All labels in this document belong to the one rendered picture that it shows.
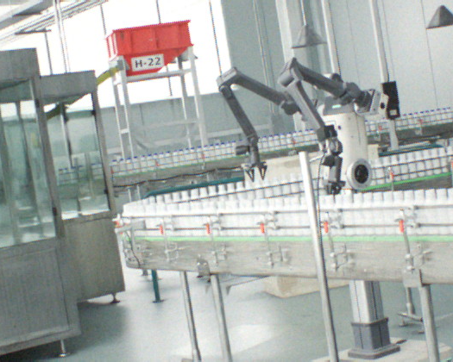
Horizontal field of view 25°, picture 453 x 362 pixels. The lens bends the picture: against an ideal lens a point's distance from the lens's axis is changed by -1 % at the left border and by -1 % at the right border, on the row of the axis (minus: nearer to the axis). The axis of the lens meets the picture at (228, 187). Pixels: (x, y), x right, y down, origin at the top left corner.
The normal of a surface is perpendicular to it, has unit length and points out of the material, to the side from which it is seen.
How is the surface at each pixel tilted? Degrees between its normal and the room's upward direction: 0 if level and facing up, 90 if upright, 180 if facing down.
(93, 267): 90
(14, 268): 90
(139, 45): 90
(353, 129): 90
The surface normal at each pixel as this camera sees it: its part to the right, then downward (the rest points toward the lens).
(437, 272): -0.82, 0.16
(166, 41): 0.26, 0.00
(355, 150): 0.57, 0.14
